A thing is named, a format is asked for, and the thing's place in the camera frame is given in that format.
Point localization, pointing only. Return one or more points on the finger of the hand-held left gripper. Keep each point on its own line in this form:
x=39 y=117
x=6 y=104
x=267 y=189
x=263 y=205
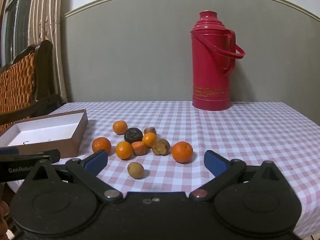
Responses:
x=53 y=155

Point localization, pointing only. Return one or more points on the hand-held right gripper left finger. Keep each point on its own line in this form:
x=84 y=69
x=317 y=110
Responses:
x=96 y=160

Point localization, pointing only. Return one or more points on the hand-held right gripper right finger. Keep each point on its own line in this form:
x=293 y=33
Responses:
x=215 y=162

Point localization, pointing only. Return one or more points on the orange tangerine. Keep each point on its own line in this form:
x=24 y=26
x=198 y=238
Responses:
x=149 y=140
x=124 y=150
x=120 y=127
x=182 y=152
x=101 y=145

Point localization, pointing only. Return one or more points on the white cardboard box tray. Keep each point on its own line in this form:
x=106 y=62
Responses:
x=50 y=127

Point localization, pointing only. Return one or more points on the person's left hand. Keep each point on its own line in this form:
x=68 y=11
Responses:
x=3 y=215

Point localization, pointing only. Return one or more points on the pink checkered tablecloth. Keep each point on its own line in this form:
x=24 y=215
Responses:
x=225 y=135

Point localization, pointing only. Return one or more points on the small yellowish round fruit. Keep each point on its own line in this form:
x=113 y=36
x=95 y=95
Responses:
x=135 y=170

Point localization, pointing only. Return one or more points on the dark rotten tangerine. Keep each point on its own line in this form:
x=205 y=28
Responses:
x=133 y=135

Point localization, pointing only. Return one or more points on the shrivelled orange fruit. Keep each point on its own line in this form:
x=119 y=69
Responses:
x=139 y=148

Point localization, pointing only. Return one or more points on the green-brown mouldy tangerine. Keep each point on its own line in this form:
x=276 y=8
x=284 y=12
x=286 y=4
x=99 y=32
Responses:
x=161 y=147

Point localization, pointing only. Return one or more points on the small brown dried fruit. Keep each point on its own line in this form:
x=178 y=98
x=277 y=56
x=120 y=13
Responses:
x=150 y=130

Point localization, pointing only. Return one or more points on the wooden sofa with woven cushion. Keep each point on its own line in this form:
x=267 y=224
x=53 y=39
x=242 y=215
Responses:
x=17 y=85

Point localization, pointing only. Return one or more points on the red thermos flask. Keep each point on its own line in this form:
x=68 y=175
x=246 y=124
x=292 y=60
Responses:
x=211 y=67

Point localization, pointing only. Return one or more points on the beige striped curtain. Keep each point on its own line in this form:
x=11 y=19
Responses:
x=50 y=17

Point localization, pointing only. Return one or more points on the window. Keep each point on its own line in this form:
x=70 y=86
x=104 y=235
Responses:
x=15 y=17

